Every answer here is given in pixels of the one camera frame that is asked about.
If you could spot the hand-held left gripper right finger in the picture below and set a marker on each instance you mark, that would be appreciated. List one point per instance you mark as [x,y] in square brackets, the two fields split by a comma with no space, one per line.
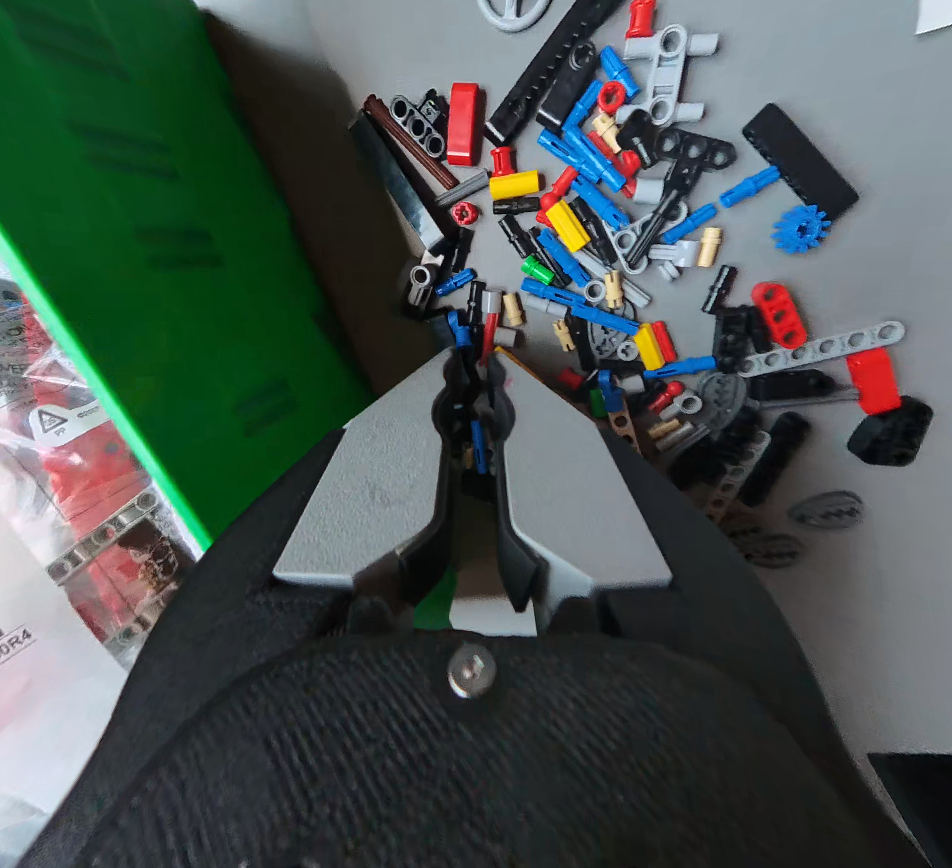
[580,496]

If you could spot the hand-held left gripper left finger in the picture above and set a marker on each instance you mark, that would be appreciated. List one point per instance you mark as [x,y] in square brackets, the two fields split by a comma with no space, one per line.
[364,496]

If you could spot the thin red lego axle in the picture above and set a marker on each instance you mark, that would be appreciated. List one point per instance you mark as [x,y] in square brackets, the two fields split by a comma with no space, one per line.
[491,332]

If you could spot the pile of lego pieces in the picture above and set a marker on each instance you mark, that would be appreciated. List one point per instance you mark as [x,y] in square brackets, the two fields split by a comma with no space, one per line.
[595,161]

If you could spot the clear bag of lego parts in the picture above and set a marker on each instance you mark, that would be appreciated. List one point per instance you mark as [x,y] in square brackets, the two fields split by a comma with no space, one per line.
[89,511]

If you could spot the green plastic bin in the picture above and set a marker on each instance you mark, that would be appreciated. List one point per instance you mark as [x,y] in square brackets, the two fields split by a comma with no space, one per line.
[149,213]

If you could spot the white paper parts bag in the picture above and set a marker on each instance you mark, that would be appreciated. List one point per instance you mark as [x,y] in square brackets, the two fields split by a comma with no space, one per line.
[44,697]

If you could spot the person's black jacket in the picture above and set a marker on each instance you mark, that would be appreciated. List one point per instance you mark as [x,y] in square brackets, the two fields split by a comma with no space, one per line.
[922,801]

